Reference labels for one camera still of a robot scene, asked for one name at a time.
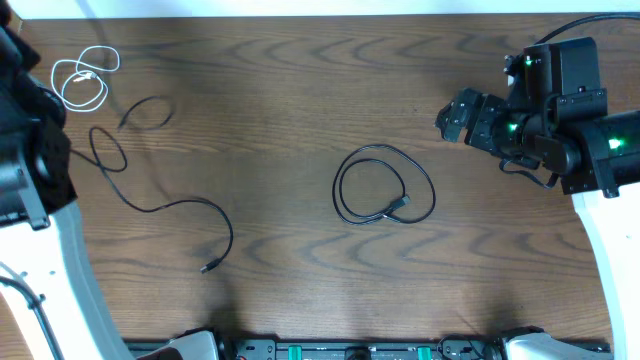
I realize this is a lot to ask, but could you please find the black USB cable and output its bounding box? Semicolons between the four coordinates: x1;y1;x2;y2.
69;94;235;275
331;143;437;226

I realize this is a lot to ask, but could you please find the white USB cable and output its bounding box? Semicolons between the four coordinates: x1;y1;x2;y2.
50;45;122;113

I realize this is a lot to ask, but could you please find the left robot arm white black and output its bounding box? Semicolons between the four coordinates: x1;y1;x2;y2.
1;2;132;359

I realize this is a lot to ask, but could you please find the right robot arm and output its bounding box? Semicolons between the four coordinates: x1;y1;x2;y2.
435;37;639;359

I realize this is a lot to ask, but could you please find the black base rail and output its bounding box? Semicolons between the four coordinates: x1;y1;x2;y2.
124;327;614;360

